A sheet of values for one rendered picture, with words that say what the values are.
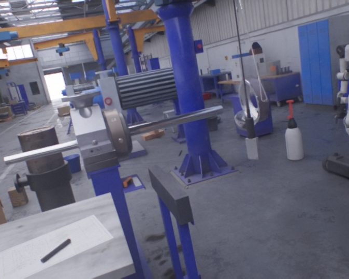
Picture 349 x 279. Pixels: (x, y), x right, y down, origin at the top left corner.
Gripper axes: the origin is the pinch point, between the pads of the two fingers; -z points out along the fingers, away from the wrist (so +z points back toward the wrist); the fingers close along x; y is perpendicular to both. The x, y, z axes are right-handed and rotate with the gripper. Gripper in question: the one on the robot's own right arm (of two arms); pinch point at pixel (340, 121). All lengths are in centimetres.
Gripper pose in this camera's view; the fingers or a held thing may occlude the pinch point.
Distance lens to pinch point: 388.2
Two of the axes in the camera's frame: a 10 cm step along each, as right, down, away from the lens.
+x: -9.5, 0.4, -3.0
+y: 3.1, 1.7, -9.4
